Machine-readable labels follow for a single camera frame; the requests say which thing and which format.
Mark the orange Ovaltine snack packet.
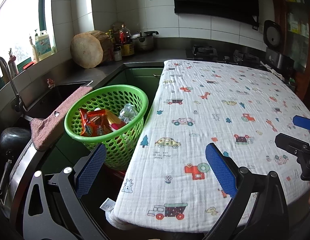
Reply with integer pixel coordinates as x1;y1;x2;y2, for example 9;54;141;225
79;108;112;137

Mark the gold red tea bottle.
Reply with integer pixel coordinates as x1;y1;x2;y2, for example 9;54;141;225
104;110;126;131

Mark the silver white wrapper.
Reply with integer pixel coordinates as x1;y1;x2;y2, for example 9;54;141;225
118;103;139;124

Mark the black rice cooker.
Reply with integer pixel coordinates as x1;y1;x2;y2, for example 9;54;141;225
263;20;294;74

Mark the black pot lid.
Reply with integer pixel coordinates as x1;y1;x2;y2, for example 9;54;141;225
0;127;31;151

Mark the pink towel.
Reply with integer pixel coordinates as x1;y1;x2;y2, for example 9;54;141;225
30;86;93;152

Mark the patterned white tablecloth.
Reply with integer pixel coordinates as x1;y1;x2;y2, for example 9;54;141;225
106;60;310;232

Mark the steel faucet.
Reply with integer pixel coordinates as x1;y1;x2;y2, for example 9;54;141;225
0;56;27;114

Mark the black gas stove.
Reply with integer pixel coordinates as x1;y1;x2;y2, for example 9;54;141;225
186;45;265;68

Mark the wooden shelf cabinet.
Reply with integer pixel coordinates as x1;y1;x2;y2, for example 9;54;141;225
273;0;310;101

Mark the green plastic basket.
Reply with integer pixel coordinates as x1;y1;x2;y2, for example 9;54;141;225
64;85;148;171

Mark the green cabinet drawer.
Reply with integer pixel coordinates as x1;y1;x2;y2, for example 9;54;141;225
107;67;163;111

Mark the detergent bottle on windowsill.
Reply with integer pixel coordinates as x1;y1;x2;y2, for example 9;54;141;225
35;30;54;61

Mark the steel pressure cooker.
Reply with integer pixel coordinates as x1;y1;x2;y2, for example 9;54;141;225
131;31;159;50

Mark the round wooden chopping block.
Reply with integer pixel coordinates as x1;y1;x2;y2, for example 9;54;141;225
70;30;114;69

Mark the small white jar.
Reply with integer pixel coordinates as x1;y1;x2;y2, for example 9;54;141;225
113;44;122;62

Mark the oil bottle with yellow label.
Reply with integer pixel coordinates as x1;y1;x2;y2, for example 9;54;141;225
119;24;134;57

